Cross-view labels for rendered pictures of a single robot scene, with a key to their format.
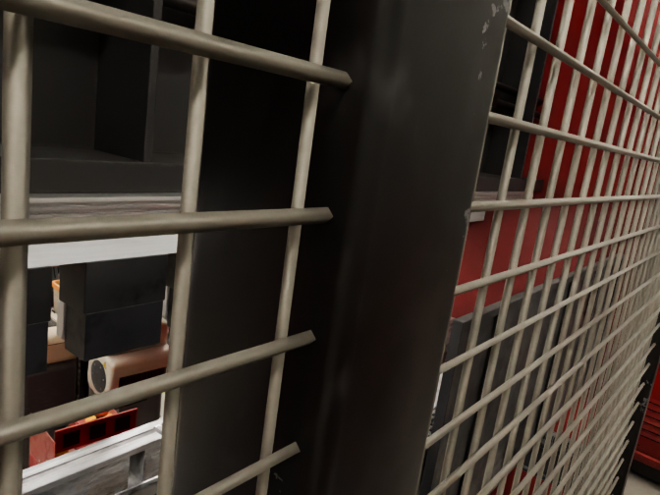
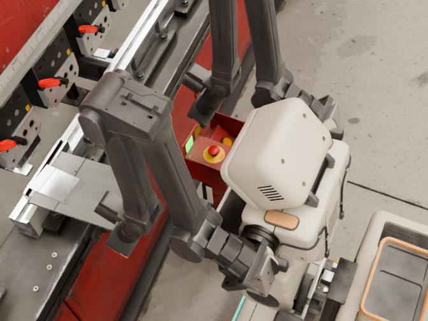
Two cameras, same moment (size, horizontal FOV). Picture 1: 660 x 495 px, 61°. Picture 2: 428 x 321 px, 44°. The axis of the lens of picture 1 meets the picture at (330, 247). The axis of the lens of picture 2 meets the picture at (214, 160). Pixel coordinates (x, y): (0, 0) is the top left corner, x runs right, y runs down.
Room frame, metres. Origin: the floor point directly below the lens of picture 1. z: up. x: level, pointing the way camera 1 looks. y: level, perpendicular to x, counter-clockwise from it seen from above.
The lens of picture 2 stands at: (2.31, 0.31, 2.24)
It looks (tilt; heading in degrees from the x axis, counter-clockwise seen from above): 56 degrees down; 168
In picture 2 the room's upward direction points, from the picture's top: 5 degrees counter-clockwise
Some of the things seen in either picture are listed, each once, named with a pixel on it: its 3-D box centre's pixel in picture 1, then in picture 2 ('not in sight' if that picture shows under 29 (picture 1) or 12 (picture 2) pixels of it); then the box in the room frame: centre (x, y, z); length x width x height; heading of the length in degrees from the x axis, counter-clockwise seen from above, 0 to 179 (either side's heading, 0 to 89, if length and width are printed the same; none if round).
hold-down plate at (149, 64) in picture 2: not in sight; (153, 60); (0.92, 0.42, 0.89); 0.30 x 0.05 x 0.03; 143
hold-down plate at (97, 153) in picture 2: not in sight; (75, 188); (1.37, 0.08, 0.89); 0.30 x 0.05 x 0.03; 143
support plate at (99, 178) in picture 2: not in sight; (86, 189); (1.45, 0.12, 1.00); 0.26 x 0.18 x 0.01; 53
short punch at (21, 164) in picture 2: not in sight; (25, 148); (1.36, 0.01, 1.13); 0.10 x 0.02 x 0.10; 143
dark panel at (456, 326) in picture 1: (546, 364); not in sight; (1.24, -0.54, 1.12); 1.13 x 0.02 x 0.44; 143
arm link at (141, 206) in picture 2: not in sight; (128, 167); (1.71, 0.27, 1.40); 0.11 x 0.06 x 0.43; 138
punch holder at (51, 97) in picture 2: not in sight; (44, 67); (1.22, 0.11, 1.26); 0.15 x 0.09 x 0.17; 143
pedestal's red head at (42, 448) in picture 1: (82, 437); (218, 148); (1.26, 0.55, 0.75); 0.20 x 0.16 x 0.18; 138
